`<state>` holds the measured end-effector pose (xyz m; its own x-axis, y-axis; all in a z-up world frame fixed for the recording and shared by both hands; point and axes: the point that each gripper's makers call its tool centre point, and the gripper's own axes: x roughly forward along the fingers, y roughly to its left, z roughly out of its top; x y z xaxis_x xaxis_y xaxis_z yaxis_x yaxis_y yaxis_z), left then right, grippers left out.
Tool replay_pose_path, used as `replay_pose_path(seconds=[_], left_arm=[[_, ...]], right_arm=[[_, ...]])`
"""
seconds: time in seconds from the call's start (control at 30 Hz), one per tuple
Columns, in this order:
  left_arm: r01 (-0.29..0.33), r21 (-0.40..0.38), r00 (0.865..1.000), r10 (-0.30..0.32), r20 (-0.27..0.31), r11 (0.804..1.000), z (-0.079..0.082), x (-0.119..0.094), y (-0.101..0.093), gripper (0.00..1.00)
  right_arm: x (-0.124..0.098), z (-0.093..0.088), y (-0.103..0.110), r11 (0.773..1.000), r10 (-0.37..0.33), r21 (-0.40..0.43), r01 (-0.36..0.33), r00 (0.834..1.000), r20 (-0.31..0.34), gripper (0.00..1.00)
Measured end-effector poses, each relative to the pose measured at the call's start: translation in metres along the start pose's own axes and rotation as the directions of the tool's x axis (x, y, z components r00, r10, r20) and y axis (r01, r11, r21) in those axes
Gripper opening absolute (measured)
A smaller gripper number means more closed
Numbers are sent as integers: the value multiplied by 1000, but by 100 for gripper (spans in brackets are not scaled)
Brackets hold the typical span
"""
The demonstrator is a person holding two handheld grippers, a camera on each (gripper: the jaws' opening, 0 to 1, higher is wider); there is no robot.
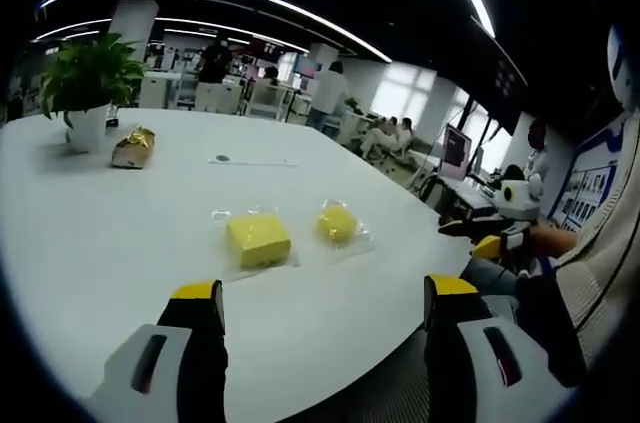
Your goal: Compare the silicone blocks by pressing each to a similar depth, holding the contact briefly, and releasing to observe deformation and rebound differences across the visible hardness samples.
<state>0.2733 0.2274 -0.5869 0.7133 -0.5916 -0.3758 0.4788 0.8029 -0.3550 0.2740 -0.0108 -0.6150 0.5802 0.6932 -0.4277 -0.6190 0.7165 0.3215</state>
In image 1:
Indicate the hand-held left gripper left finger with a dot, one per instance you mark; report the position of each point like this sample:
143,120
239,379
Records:
200,343

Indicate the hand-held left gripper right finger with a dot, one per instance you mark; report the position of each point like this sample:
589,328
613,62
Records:
465,343

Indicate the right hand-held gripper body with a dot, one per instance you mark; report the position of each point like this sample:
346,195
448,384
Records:
520,200

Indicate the yellow square silicone block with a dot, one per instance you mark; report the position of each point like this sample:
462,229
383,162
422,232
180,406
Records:
259,240

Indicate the yellow round silicone block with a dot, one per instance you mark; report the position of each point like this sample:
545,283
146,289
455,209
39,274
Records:
336,225

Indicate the computer monitor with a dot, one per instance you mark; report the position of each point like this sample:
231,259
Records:
456,152

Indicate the person's beige knit clothing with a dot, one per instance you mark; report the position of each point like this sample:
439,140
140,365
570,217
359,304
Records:
605,253

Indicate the gold foil snack bag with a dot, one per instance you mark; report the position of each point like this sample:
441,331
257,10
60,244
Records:
134,148

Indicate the potted green plant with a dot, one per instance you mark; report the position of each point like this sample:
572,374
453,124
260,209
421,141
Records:
90,88

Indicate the wall poster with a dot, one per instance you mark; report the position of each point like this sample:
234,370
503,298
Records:
590,183

